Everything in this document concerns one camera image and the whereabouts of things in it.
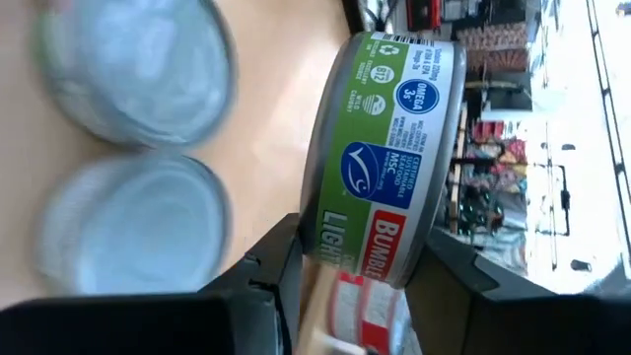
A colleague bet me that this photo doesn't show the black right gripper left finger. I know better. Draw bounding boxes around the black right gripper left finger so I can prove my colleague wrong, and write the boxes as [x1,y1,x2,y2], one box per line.
[0,212,306,355]

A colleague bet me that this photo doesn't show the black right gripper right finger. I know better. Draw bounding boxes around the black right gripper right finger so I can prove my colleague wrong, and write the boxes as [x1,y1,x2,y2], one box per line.
[403,227,631,355]

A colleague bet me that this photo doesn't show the green white tuna can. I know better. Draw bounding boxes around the green white tuna can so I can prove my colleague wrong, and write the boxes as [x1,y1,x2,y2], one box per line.
[36,152,233,297]
[299,30,467,290]
[34,0,239,149]

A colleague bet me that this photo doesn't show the red albacore tuna can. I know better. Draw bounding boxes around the red albacore tuna can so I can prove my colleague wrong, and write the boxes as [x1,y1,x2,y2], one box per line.
[328,269,369,355]
[364,278,413,355]

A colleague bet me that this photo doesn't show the colourful patterned cloth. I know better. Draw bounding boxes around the colourful patterned cloth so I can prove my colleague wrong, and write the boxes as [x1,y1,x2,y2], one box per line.
[456,22,532,73]

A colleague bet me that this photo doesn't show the black metal table frame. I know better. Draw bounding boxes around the black metal table frame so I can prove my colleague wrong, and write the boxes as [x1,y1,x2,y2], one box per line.
[341,0,367,34]

